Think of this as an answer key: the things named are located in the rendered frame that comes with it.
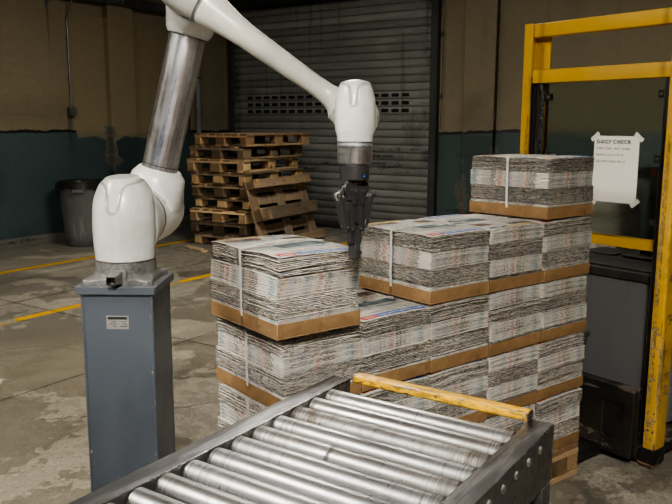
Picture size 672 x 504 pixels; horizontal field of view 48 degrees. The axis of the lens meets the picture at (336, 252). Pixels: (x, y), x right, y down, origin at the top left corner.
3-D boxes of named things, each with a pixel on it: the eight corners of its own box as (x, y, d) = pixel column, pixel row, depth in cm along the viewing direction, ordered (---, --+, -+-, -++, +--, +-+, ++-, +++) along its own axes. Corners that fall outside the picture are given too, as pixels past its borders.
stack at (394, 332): (218, 554, 251) (212, 310, 237) (460, 459, 322) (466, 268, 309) (284, 612, 221) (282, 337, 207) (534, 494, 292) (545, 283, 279)
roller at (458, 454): (293, 400, 166) (282, 419, 164) (496, 451, 141) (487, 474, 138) (302, 412, 169) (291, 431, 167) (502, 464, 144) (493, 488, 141)
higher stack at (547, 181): (458, 460, 322) (468, 154, 300) (504, 442, 340) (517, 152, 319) (533, 494, 292) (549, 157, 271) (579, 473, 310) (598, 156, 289)
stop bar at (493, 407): (359, 379, 183) (359, 371, 183) (534, 417, 159) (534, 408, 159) (352, 382, 180) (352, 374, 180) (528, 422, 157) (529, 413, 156)
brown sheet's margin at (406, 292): (354, 285, 272) (354, 273, 271) (412, 275, 290) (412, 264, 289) (430, 305, 243) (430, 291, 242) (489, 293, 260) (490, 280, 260)
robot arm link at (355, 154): (329, 142, 193) (329, 165, 194) (352, 142, 186) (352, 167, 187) (357, 141, 198) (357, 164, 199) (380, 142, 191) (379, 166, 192)
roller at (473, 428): (329, 409, 179) (333, 388, 180) (521, 457, 153) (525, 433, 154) (318, 408, 175) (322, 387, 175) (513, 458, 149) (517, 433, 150)
